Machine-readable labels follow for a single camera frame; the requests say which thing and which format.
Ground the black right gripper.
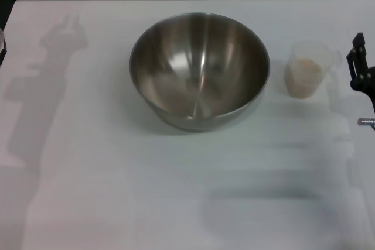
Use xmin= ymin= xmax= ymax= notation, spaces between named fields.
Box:
xmin=346 ymin=32 xmax=375 ymax=113

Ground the clear plastic measuring cup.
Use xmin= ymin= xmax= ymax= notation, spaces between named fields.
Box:
xmin=283 ymin=40 xmax=343 ymax=98

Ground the white rice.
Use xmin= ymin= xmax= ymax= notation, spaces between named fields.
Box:
xmin=284 ymin=56 xmax=323 ymax=98

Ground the stainless steel mixing bowl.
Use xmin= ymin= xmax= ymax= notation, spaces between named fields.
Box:
xmin=129 ymin=12 xmax=271 ymax=133

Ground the silver metal bolt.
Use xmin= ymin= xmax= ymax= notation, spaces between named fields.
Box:
xmin=357 ymin=118 xmax=375 ymax=129

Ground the black cable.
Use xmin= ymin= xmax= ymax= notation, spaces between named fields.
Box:
xmin=0 ymin=29 xmax=8 ymax=68

